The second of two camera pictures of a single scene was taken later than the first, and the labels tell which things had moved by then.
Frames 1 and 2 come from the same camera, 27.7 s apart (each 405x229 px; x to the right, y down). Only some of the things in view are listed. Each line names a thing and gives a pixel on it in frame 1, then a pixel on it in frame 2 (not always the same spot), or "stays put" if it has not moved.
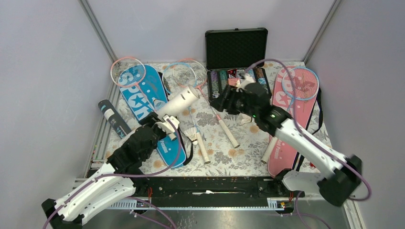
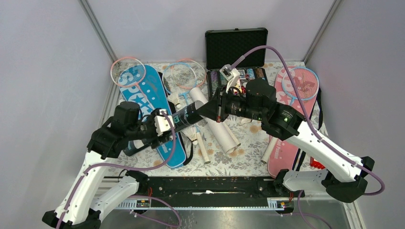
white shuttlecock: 157,104 -> 173,98
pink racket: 129,71 stays put
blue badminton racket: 177,76 stays put
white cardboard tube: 172,106 -> 229,143
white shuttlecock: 243,118 stays put
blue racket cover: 140,84 stays put
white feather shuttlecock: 192,133 stays put
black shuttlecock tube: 118,125 -> 183,118
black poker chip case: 231,52 stays put
